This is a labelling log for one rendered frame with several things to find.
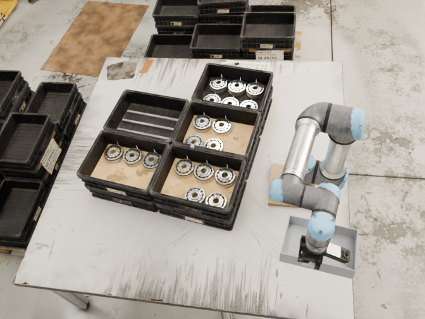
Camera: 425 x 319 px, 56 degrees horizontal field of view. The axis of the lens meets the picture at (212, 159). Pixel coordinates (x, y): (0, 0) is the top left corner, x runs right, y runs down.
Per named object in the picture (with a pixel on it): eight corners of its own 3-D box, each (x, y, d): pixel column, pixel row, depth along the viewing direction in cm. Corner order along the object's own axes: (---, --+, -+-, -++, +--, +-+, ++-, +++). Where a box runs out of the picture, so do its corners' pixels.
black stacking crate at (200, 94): (273, 87, 232) (274, 72, 223) (261, 125, 217) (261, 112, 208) (209, 77, 242) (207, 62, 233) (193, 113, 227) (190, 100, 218)
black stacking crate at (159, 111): (192, 114, 227) (190, 100, 218) (174, 156, 212) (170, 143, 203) (130, 102, 237) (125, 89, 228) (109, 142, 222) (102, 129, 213)
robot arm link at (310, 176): (291, 162, 200) (293, 147, 189) (318, 169, 196) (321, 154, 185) (285, 182, 194) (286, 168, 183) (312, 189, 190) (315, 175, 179)
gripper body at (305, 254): (299, 242, 143) (302, 229, 133) (324, 247, 141) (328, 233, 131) (296, 262, 139) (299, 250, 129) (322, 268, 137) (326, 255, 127)
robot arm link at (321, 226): (339, 212, 118) (333, 238, 114) (333, 227, 127) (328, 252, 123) (312, 205, 120) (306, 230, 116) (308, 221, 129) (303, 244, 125)
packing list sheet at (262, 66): (271, 61, 260) (271, 60, 260) (269, 87, 248) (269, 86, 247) (221, 59, 266) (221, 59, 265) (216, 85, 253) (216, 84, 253)
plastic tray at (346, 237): (355, 237, 159) (358, 229, 156) (353, 279, 144) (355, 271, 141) (288, 223, 166) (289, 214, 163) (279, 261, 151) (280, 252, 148)
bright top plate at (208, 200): (229, 195, 190) (229, 194, 189) (222, 213, 185) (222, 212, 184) (209, 190, 193) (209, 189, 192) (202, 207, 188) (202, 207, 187)
